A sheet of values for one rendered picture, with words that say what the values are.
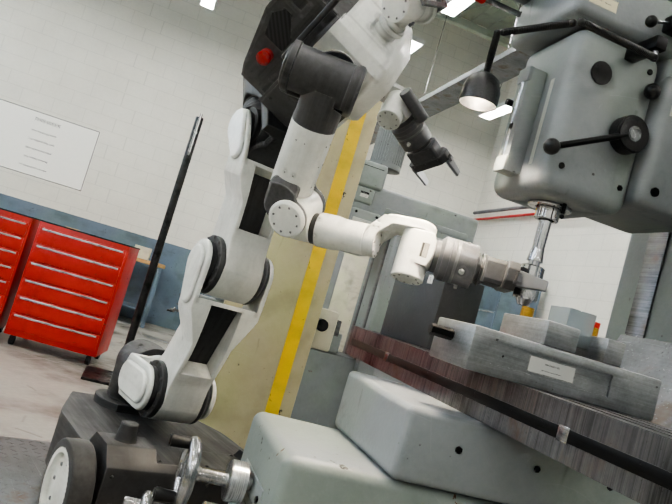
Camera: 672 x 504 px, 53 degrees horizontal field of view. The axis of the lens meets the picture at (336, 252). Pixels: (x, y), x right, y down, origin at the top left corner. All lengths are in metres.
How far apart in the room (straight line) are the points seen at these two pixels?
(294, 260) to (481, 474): 1.92
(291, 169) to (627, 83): 0.65
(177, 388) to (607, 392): 0.98
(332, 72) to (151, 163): 9.02
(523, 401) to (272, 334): 1.98
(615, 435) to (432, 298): 0.81
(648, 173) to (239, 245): 0.88
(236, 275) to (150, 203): 8.62
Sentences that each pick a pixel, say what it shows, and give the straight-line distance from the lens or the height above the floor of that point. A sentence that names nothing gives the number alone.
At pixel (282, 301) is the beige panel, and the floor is 0.96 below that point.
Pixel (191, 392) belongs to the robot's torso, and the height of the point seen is 0.70.
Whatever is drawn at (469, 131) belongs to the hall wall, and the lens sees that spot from 11.58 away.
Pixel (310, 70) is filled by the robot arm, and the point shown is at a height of 1.40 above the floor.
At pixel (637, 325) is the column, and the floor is 1.15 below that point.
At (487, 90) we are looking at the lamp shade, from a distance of 1.28.
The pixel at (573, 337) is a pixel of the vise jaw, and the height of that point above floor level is 1.06.
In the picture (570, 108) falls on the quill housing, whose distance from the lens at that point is 1.32.
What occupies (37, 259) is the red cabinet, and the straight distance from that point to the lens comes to 5.74.
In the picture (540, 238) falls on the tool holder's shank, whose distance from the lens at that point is 1.36.
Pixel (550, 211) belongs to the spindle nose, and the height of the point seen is 1.29.
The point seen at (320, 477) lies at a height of 0.74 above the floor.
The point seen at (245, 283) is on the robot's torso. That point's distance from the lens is 1.60.
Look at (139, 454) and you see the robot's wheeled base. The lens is 1.48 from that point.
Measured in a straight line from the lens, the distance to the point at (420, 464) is 1.12.
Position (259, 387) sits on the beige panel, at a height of 0.57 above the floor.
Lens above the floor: 1.00
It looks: 4 degrees up
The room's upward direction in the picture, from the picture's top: 16 degrees clockwise
